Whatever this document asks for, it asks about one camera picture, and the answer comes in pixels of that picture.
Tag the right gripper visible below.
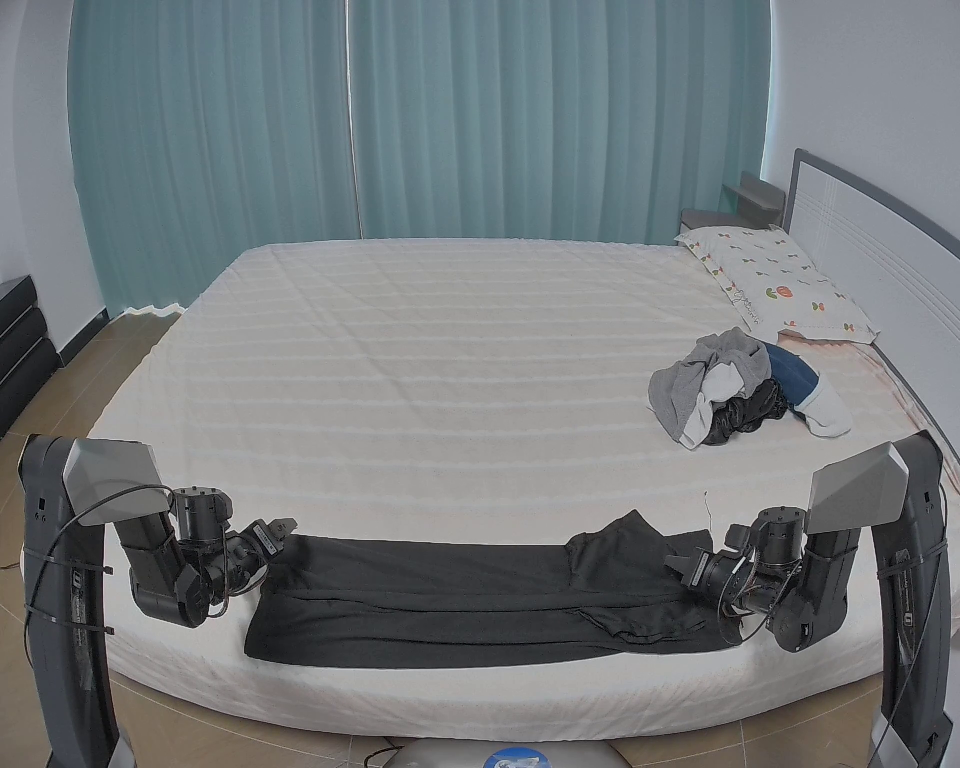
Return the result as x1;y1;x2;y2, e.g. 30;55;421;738
663;547;740;601

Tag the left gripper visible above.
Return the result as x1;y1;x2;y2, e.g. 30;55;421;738
225;517;303;590

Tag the black T-shirt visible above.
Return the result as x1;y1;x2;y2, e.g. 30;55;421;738
243;491;744;669

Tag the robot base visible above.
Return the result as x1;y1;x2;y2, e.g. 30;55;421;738
378;738;627;768

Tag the pile of clothes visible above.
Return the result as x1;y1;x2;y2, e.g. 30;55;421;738
647;327;855;450

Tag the bed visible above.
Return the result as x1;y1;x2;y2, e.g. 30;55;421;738
97;148;960;744

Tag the white printed pillow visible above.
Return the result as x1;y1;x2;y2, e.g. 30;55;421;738
673;225;882;346

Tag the black chest of drawers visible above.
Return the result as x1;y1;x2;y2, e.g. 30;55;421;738
0;275;60;440

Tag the grey bedside table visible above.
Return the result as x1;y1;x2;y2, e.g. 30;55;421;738
678;171;787;232

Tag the blue-green curtain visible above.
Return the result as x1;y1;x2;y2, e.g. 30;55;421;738
346;0;774;247
67;0;363;320

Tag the black cable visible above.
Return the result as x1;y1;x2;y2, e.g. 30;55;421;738
24;486;177;639

